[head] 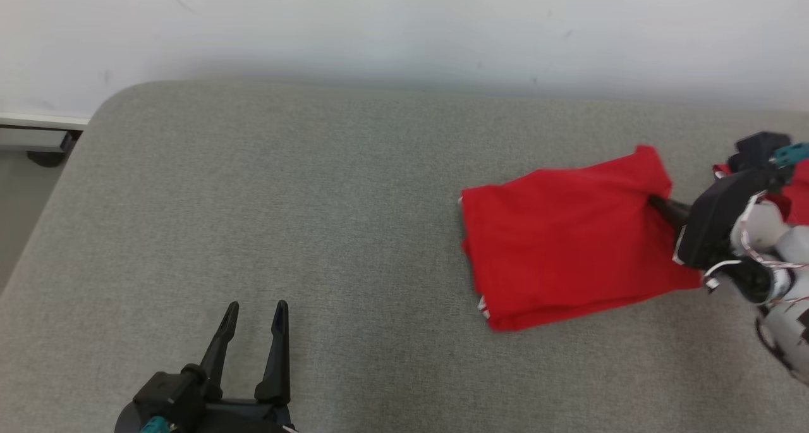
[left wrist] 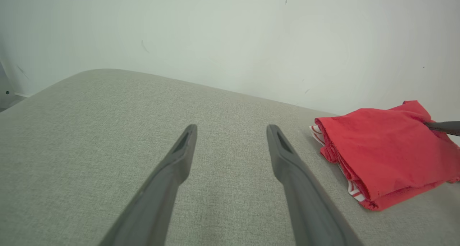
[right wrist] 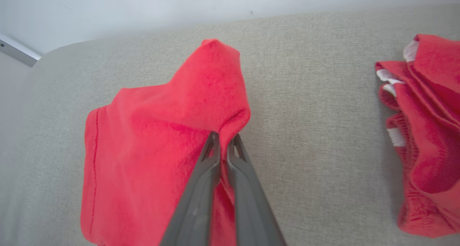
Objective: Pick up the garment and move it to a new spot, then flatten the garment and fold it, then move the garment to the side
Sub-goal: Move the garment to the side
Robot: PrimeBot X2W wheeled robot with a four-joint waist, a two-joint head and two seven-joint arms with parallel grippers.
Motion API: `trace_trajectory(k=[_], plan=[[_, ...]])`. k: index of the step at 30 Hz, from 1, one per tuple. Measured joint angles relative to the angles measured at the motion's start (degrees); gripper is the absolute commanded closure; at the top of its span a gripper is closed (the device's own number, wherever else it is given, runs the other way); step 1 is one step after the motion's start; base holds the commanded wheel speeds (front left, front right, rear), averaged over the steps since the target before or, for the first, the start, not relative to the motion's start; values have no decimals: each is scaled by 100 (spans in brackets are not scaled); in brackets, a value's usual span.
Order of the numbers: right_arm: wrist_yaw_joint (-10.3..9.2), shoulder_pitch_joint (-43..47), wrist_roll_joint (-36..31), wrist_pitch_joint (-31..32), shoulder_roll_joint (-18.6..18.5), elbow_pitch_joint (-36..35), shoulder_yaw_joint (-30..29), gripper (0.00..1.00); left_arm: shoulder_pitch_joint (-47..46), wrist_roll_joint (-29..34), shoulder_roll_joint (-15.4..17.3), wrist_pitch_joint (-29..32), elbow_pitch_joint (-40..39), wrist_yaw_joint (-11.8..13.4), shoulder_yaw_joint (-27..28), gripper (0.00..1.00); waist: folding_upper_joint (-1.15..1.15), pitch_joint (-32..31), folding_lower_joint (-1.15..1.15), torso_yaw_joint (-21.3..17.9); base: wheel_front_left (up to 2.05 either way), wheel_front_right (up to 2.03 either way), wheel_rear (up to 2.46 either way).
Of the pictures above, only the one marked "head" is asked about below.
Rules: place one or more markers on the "teal left camera connector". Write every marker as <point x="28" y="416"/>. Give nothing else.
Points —
<point x="155" y="426"/>

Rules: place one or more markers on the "white wall baseboard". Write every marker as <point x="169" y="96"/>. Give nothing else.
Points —
<point x="38" y="121"/>

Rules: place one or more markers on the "red shorts with white stripe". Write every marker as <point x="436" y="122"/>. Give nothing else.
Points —
<point x="799" y="196"/>

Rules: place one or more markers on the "teal camera connector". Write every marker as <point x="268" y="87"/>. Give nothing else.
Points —
<point x="155" y="426"/>
<point x="793" y="155"/>

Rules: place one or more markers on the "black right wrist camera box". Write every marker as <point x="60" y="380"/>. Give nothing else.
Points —
<point x="758" y="150"/>

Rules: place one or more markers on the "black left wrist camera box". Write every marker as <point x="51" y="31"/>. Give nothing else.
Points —
<point x="170" y="392"/>

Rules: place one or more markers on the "grey metal frame leg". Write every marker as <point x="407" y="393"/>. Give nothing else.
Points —
<point x="31" y="141"/>

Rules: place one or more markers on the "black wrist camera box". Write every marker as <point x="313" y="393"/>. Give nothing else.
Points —
<point x="170" y="392"/>
<point x="758" y="150"/>

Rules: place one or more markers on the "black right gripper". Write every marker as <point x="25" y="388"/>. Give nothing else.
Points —
<point x="714" y="224"/>

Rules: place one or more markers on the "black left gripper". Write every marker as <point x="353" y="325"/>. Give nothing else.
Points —
<point x="253" y="419"/>

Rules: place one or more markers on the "teal right camera connector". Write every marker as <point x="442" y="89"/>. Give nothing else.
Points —
<point x="793" y="155"/>

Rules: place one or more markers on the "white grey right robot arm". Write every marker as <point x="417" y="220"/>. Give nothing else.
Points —
<point x="790" y="262"/>

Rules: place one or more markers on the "red Bulls 23 jersey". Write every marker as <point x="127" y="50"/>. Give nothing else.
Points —
<point x="569" y="243"/>

